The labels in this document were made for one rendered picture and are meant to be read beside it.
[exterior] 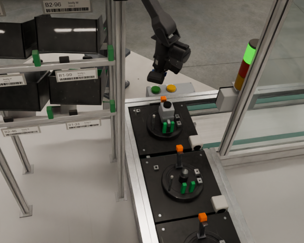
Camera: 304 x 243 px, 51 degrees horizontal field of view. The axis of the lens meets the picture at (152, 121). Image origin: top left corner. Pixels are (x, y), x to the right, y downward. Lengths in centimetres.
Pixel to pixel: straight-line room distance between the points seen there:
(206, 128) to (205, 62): 193
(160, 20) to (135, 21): 258
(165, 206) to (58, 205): 38
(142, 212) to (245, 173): 48
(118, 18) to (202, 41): 289
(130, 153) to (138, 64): 65
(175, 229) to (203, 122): 52
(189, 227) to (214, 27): 299
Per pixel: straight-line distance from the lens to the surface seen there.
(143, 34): 349
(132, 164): 113
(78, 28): 72
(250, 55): 92
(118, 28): 65
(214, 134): 132
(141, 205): 105
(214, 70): 314
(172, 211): 104
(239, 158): 125
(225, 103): 102
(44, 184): 123
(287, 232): 125
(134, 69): 164
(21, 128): 83
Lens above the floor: 189
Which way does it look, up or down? 48 degrees down
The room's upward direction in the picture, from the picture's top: 6 degrees clockwise
